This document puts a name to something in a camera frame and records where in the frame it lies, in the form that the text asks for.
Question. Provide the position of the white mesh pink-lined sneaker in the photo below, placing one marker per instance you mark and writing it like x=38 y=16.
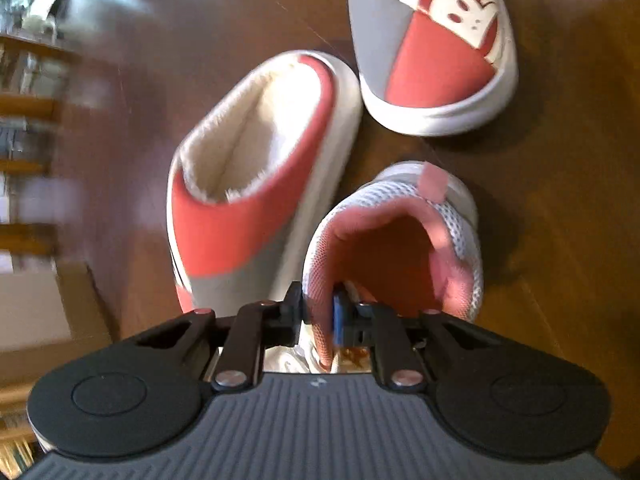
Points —
x=452 y=220

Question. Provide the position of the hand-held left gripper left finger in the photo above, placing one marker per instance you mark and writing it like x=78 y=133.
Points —
x=280 y=320

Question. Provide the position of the wooden bookshelf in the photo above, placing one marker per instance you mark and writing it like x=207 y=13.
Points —
x=30 y=105

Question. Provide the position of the light brown box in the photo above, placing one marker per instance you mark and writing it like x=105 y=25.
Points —
x=85 y=320

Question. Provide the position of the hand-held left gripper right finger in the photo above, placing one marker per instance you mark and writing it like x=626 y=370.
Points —
x=340 y=317

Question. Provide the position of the red grey plush slipper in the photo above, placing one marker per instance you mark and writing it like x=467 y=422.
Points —
x=425 y=65
x=235 y=240

